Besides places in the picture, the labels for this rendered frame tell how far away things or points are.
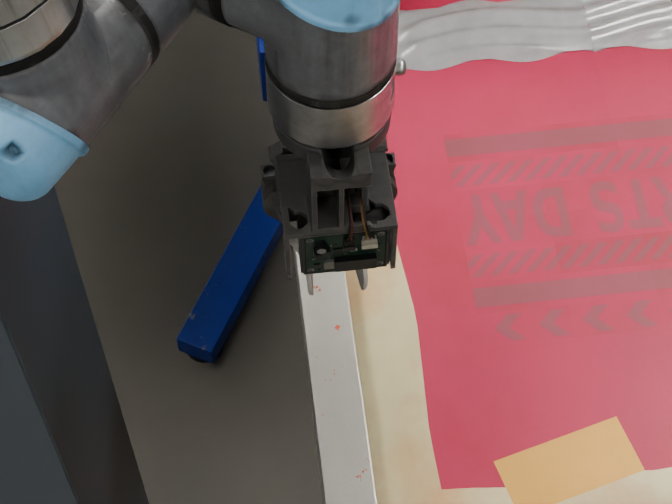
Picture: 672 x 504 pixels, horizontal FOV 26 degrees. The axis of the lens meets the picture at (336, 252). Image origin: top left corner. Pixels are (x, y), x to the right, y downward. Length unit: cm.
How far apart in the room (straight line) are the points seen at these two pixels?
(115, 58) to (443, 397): 50
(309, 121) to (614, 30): 59
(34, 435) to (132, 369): 111
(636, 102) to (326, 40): 60
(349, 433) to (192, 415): 112
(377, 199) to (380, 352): 28
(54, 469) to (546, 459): 39
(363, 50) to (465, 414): 44
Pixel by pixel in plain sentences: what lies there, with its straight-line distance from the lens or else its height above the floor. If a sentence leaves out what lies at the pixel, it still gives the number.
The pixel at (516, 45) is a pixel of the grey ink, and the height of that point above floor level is 96.
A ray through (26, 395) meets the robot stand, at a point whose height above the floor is 104.
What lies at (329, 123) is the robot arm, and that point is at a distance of 82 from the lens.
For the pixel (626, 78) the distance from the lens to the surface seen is 134.
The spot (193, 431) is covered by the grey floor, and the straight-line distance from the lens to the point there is 219.
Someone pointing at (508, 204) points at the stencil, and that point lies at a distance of 125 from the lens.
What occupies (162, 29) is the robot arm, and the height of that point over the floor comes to 140.
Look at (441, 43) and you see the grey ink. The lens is 134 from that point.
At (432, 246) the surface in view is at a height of 95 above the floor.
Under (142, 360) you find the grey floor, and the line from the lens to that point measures 225.
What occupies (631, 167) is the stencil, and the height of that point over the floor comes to 96.
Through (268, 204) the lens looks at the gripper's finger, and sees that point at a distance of 97.
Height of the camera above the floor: 199
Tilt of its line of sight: 59 degrees down
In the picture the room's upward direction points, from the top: straight up
